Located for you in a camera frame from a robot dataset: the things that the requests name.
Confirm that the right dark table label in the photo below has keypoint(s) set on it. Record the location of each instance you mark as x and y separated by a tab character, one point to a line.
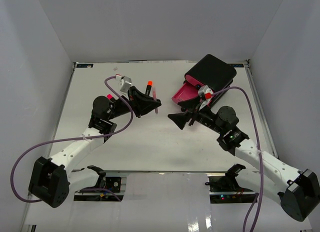
237	65

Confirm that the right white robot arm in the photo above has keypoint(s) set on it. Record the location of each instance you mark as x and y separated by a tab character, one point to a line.
296	191

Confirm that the pink cap black highlighter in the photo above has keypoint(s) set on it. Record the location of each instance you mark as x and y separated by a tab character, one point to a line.
111	98

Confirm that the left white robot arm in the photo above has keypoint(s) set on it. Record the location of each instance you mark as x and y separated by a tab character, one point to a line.
53	178

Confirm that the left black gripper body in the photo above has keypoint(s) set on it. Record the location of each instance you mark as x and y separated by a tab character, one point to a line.
121	107

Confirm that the black pink drawer organizer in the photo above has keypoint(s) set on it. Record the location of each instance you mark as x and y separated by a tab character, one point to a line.
209	71

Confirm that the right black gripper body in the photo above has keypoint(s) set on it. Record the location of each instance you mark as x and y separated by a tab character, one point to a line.
205	118

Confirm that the orange cap black highlighter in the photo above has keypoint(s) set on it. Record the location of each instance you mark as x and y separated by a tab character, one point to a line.
148	88

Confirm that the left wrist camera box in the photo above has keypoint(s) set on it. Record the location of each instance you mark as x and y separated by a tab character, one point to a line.
124	83

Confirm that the purple red-tip pen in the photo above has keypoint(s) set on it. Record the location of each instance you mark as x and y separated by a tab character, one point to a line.
154	95

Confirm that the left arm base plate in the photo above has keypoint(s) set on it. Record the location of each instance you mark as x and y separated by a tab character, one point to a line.
110	184

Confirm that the dark blue table label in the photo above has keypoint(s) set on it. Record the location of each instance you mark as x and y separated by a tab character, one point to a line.
84	65

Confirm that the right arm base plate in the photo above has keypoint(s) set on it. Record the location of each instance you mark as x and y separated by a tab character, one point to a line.
224	184

